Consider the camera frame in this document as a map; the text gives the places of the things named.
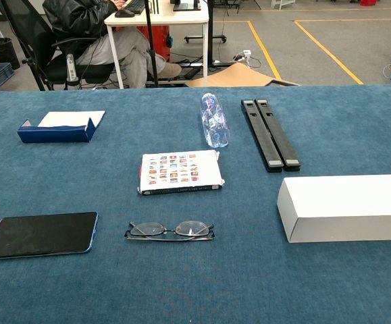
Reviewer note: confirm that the black waste bin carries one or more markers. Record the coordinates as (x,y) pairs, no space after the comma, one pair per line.
(2,51)

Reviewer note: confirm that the white book with picture grid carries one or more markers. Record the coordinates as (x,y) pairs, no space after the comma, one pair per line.
(180,172)

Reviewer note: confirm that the black folding laptop stand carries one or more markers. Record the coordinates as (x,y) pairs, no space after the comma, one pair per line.
(270,135)

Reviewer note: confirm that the black keyboard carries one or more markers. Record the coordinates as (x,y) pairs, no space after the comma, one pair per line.
(135,5)

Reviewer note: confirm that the black mesh office chair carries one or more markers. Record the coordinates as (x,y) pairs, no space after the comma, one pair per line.
(51,67)

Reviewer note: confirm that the blue and white open box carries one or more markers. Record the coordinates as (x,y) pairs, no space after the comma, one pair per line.
(60,130)

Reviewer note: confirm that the seated person in black jacket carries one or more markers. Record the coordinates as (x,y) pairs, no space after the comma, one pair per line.
(90,30)

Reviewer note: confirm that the red cabinet under desk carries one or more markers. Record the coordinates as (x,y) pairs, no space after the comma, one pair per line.
(157,42)

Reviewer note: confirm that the blue carpet table cover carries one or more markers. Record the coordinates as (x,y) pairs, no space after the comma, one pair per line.
(195,270)

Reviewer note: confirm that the blue plastic crate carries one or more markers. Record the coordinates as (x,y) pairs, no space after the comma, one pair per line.
(0,75)

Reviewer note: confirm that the white desk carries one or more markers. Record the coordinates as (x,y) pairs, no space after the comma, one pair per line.
(168,17)

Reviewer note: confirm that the brown cardboard sheet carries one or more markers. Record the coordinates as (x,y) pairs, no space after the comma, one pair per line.
(239,76)

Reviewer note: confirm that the black tripod pole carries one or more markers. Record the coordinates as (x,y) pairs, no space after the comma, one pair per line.
(152,44)

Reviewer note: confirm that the clear plastic water bottle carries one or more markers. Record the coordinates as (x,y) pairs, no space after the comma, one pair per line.
(214,123)

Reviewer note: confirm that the black computer mouse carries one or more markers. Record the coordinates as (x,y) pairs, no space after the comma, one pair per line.
(124,13)

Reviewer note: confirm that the black framed eyeglasses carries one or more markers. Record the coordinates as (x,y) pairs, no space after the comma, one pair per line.
(169,231)

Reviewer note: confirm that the white power strip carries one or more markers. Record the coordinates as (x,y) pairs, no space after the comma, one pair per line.
(246,54)

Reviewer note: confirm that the black rolling stand base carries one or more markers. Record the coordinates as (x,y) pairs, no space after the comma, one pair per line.
(205,38)

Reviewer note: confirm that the long white cardboard box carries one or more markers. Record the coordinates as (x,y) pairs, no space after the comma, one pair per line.
(347,206)

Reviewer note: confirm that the black tablet blue case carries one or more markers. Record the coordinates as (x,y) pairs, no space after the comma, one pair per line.
(40,234)

